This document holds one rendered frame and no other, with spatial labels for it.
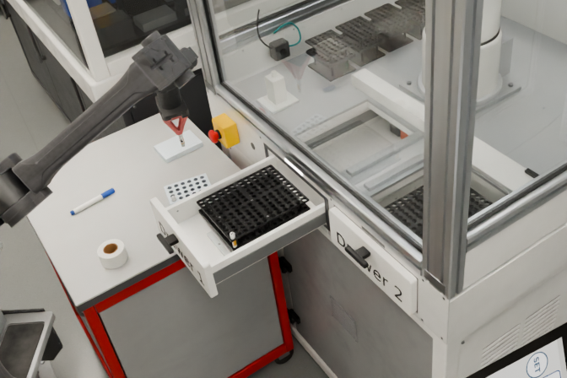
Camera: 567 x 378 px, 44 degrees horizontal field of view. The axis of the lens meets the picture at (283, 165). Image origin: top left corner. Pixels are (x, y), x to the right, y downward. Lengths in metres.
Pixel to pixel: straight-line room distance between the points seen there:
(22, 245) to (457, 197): 2.34
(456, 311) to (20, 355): 0.84
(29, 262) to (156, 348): 1.20
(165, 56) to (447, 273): 0.66
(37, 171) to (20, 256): 1.88
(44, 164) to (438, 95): 0.70
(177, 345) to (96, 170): 0.58
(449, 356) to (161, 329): 0.83
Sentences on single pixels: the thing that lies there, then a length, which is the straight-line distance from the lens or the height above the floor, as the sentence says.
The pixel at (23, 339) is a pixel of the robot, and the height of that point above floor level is 1.04.
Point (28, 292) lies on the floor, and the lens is 3.04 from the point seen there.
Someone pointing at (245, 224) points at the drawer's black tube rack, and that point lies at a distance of 1.67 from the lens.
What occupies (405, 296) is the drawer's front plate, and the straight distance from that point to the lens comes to 1.53.
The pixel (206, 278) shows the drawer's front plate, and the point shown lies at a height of 0.89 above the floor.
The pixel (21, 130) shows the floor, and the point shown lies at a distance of 3.98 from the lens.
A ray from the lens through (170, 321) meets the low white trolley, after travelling 2.03.
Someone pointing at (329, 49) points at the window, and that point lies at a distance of 1.40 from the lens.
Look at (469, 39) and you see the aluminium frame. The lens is 1.06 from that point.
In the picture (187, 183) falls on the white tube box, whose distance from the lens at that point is 1.99.
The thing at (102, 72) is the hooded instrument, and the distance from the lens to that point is 2.33.
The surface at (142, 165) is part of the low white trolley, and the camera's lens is 2.16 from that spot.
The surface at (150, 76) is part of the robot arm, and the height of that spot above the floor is 1.43.
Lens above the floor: 2.05
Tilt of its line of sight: 39 degrees down
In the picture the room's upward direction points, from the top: 8 degrees counter-clockwise
